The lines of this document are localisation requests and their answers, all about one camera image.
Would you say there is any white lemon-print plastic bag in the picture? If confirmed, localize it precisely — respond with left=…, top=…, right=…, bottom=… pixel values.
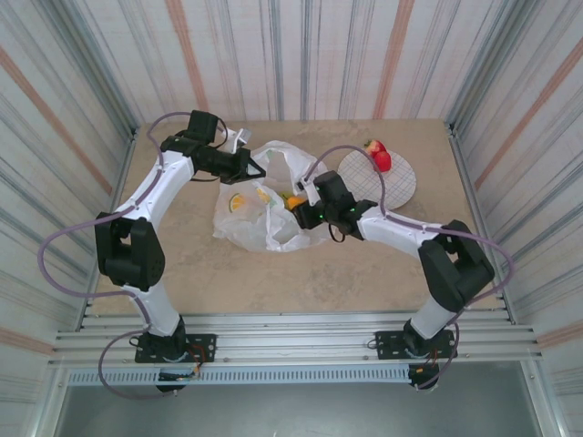
left=212, top=139, right=336, bottom=254

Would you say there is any white grid-pattern plate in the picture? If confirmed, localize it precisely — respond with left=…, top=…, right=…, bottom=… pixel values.
left=336, top=149, right=418, bottom=211

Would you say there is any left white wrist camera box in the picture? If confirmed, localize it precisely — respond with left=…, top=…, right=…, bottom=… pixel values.
left=294, top=179, right=322, bottom=206

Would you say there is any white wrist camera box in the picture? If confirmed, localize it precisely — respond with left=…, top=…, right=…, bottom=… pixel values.
left=227, top=128, right=253, bottom=154
left=294, top=179, right=322, bottom=206

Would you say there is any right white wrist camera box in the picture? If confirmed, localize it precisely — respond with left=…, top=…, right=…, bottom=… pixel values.
left=227, top=128, right=253, bottom=154

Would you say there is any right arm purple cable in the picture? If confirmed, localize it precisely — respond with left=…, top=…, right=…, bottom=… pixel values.
left=303, top=144, right=516, bottom=392

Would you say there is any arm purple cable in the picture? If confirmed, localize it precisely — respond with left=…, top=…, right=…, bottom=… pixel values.
left=36, top=110, right=195, bottom=401
left=303, top=144, right=516, bottom=392

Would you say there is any aluminium rail frame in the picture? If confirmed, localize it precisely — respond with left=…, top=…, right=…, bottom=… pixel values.
left=47, top=310, right=546, bottom=368

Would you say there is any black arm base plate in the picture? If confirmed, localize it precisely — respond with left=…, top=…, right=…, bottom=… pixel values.
left=373, top=330, right=458, bottom=361
left=135, top=333, right=218, bottom=364

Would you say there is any grey slotted cable duct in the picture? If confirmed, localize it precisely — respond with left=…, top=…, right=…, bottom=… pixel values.
left=66, top=366, right=411, bottom=386

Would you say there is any black connector box with wires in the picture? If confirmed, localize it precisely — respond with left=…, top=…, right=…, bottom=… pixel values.
left=156, top=371, right=188, bottom=393
left=407, top=363, right=441, bottom=391

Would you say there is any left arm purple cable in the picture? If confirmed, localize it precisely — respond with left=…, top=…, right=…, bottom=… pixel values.
left=36, top=110, right=195, bottom=401

